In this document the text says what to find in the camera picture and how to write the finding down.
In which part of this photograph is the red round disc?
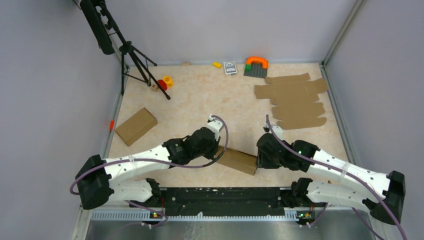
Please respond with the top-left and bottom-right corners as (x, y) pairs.
(157, 79), (168, 91)

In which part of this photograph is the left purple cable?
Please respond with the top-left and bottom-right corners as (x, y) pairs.
(69, 114), (230, 229)

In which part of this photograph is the orange U-shaped toy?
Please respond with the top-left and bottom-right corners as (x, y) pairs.
(245, 56), (269, 69)

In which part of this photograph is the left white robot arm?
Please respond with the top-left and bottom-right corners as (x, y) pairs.
(70, 123), (222, 210)

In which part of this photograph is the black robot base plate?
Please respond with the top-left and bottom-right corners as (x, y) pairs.
(141, 187), (312, 217)

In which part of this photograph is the yellow toy block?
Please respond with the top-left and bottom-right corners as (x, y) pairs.
(212, 61), (222, 69)

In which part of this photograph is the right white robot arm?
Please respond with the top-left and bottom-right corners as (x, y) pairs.
(256, 133), (406, 225)

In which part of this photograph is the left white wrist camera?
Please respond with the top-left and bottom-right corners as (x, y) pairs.
(205, 115), (224, 142)

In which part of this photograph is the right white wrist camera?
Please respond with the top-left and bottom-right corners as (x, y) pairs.
(263, 123), (284, 140)

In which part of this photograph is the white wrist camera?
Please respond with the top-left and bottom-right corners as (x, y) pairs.
(263, 123), (284, 140)
(205, 115), (224, 142)

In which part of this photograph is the stack of flat cardboard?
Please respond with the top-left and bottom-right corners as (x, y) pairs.
(253, 73), (328, 130)

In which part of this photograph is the purple cable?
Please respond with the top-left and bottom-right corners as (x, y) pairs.
(69, 114), (230, 229)
(265, 114), (408, 240)

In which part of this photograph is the small wooden cube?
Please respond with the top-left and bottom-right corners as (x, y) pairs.
(150, 85), (159, 92)

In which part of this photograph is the black camera tripod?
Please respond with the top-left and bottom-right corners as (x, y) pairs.
(74, 0), (171, 100)

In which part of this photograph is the dark grey building plate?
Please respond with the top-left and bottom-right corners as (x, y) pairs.
(243, 63), (268, 79)

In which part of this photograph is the orange clip on frame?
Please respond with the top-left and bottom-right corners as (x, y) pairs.
(109, 120), (115, 132)

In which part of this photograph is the yellow round disc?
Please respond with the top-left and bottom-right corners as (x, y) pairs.
(162, 75), (174, 88)

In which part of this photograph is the folded brown cardboard box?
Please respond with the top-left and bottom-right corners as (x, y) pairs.
(115, 107), (158, 147)

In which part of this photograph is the playing card deck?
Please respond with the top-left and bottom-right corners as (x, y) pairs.
(223, 61), (238, 75)

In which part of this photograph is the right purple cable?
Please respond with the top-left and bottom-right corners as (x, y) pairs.
(265, 114), (408, 240)

